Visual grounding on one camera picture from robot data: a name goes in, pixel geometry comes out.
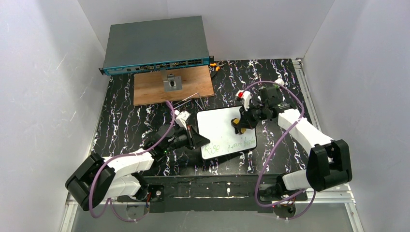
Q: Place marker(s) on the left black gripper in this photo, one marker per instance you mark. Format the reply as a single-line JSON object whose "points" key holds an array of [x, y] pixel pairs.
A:
{"points": [[190, 137]]}

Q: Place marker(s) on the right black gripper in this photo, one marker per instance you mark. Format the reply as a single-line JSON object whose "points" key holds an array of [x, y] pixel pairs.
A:
{"points": [[247, 116]]}

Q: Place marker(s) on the yellow black whiteboard eraser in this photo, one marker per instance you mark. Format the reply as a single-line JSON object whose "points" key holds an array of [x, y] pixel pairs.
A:
{"points": [[237, 127]]}

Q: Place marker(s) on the white whiteboard black frame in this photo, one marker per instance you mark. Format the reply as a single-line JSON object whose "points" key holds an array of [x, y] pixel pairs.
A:
{"points": [[215, 125]]}

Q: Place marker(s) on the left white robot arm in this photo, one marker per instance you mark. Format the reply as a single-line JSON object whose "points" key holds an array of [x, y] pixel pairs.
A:
{"points": [[98, 178]]}

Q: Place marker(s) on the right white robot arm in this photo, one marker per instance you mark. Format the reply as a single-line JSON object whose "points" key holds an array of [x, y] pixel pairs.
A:
{"points": [[329, 162]]}

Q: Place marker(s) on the green white marker tool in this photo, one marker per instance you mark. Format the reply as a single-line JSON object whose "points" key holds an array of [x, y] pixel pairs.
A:
{"points": [[280, 82]]}

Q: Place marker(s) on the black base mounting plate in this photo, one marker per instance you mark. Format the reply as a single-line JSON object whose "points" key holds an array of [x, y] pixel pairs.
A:
{"points": [[203, 193]]}

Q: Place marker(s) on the brown wooden board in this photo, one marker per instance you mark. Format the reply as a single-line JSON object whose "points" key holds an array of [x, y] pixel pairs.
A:
{"points": [[149, 87]]}

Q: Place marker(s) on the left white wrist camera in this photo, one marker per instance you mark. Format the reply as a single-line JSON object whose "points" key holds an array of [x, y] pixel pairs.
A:
{"points": [[181, 118]]}

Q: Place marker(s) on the grey metal stand bracket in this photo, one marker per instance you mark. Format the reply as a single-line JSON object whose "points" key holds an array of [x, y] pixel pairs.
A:
{"points": [[170, 81]]}

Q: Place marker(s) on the orange handled pliers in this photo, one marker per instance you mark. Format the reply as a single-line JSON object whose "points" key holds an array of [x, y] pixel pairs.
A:
{"points": [[217, 66]]}

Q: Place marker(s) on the grey network switch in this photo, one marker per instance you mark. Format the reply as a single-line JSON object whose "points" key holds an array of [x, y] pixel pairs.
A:
{"points": [[155, 45]]}

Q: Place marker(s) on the aluminium rail frame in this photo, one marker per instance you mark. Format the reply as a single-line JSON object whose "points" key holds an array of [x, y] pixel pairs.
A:
{"points": [[262, 198]]}

